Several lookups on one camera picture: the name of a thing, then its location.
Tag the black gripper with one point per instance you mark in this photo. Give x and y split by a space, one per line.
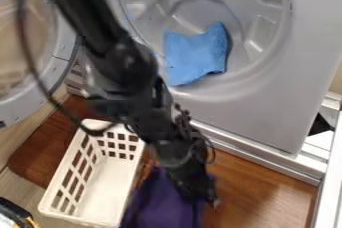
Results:
189 180

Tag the purple cloth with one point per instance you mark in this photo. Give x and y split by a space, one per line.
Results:
158 202

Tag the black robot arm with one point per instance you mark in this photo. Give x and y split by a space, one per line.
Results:
111 58

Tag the blue cloth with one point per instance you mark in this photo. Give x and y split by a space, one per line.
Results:
196 55

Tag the white plastic basket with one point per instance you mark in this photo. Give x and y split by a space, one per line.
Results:
95 185

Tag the washing machine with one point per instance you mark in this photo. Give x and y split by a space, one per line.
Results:
276 82

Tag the yellow black tool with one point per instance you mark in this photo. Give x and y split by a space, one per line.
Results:
13 217

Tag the aluminium frame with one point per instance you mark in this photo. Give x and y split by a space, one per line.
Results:
311 167

